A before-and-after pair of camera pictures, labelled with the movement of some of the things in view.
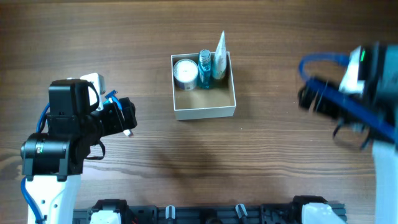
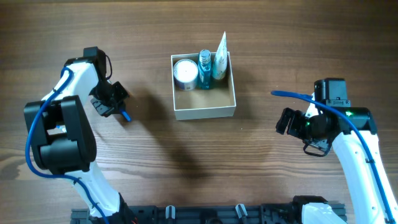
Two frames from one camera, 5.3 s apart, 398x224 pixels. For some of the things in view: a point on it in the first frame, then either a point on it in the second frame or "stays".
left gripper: (125, 112) → (109, 101)
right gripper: (313, 100) → (296, 124)
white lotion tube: (219, 64) stays
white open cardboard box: (218, 101) stays
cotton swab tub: (185, 74) stays
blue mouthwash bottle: (204, 74) stays
